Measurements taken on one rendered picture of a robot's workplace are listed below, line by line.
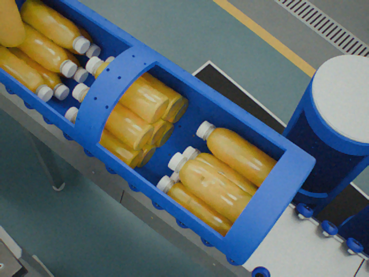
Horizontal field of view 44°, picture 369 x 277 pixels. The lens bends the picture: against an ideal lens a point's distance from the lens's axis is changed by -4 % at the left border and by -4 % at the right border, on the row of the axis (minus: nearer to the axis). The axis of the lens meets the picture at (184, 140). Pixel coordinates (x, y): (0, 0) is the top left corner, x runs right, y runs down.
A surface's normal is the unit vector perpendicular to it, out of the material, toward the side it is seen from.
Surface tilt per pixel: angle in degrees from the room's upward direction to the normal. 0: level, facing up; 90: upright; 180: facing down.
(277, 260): 0
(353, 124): 0
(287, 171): 9
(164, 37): 0
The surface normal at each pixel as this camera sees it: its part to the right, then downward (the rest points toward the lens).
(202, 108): -0.55, 0.52
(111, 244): 0.07, -0.44
